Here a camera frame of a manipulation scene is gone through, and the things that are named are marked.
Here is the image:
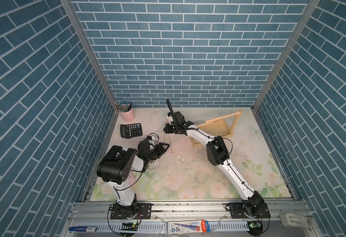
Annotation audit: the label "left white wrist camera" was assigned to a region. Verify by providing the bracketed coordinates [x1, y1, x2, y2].
[145, 132, 160, 147]

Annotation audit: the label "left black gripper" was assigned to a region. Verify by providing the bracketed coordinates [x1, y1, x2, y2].
[144, 144, 169, 163]

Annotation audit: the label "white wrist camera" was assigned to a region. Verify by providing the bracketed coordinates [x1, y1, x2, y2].
[166, 115, 174, 125]
[145, 132, 160, 147]

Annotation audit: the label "red blue packaged box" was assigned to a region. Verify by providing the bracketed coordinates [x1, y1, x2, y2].
[167, 220, 211, 234]

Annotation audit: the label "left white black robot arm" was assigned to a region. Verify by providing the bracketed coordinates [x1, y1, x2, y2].
[96, 140, 170, 218]

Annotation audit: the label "white plastic bracket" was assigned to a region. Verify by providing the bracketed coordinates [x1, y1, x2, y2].
[280, 213, 309, 229]

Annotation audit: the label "wooden jewelry display stand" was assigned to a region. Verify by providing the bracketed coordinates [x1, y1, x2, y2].
[195, 110, 242, 139]

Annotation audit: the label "black desk calculator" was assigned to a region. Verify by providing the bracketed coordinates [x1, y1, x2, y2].
[120, 123, 143, 139]

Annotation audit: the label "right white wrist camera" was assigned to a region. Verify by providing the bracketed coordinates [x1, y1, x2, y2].
[166, 115, 174, 125]

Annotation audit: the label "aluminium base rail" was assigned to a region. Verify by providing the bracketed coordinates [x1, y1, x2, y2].
[62, 198, 321, 237]

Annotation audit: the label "pink pen holder cup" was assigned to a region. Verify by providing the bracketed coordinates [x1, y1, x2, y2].
[120, 108, 135, 122]

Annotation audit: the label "pens in pink cup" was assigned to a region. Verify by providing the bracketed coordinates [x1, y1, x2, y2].
[117, 103, 132, 113]

